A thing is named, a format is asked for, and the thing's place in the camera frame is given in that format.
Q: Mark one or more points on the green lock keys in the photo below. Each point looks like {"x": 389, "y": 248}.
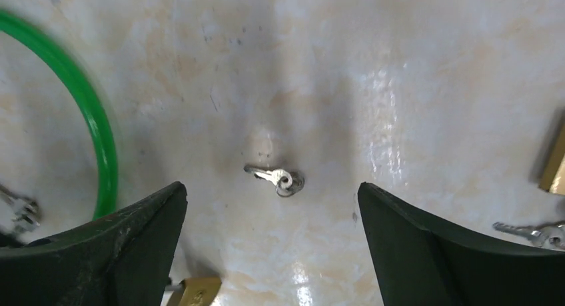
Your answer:
{"x": 26, "y": 212}

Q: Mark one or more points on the large brass padlock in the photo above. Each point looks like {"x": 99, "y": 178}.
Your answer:
{"x": 552, "y": 179}

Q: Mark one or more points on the small padlock key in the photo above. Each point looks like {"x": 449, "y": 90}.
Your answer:
{"x": 287, "y": 183}

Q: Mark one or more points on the small brass padlock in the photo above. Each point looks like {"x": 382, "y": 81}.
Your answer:
{"x": 198, "y": 291}

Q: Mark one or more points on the green cable lock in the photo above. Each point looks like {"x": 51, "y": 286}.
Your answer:
{"x": 78, "y": 84}

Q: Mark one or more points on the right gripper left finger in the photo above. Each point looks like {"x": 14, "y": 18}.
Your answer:
{"x": 121, "y": 259}

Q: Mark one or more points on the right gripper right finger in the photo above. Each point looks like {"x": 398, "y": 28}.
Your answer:
{"x": 422, "y": 259}

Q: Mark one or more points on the silver keys by padlock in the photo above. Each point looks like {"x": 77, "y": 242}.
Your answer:
{"x": 548, "y": 236}

